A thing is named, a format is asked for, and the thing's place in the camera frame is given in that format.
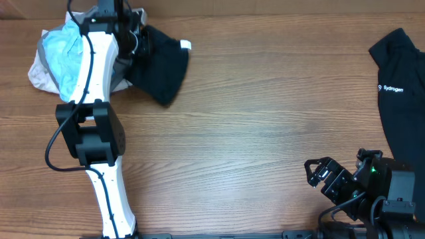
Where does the black t-shirt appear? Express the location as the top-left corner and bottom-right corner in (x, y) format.
(124, 25), (192, 106)

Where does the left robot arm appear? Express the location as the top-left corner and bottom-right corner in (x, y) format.
(55, 13), (141, 238)

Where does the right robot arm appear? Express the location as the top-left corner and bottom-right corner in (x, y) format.
(304, 154), (424, 239)

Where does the grey folded garment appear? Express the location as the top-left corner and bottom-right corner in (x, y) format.
(42, 13), (83, 102)

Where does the light blue folded shirt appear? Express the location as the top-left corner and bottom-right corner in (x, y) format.
(42, 19), (117, 103)

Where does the black shirt with white logo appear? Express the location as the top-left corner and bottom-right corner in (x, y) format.
(369, 28), (424, 222)

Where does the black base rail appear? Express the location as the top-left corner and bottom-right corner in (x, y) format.
(122, 230), (328, 239)

